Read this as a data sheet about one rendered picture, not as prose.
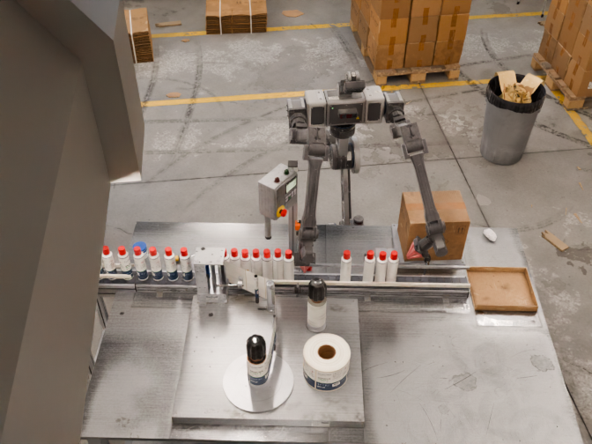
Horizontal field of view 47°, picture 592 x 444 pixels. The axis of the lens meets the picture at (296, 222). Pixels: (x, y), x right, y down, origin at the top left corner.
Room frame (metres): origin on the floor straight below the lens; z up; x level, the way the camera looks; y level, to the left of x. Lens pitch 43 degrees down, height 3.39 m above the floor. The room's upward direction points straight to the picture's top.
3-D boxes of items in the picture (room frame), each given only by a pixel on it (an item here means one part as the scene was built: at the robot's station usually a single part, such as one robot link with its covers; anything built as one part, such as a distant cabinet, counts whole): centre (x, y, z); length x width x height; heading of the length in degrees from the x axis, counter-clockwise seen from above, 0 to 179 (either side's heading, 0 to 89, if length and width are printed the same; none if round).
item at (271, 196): (2.38, 0.08, 1.38); 0.17 x 0.10 x 0.19; 144
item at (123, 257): (2.32, 0.84, 0.98); 0.05 x 0.05 x 0.20
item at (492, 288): (2.27, -1.02, 0.85); 0.30 x 0.26 x 0.04; 89
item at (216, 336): (1.85, 0.11, 0.86); 0.80 x 0.67 x 0.05; 89
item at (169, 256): (2.31, 0.61, 0.98); 0.05 x 0.05 x 0.20
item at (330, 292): (2.30, -0.03, 0.85); 1.65 x 0.11 x 0.05; 89
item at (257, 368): (1.70, 0.16, 1.04); 0.09 x 0.09 x 0.29
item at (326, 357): (1.75, -0.13, 0.95); 0.20 x 0.20 x 0.14
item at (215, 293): (2.22, 0.40, 1.01); 0.14 x 0.13 x 0.26; 89
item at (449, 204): (2.58, -0.70, 0.99); 0.30 x 0.24 x 0.27; 93
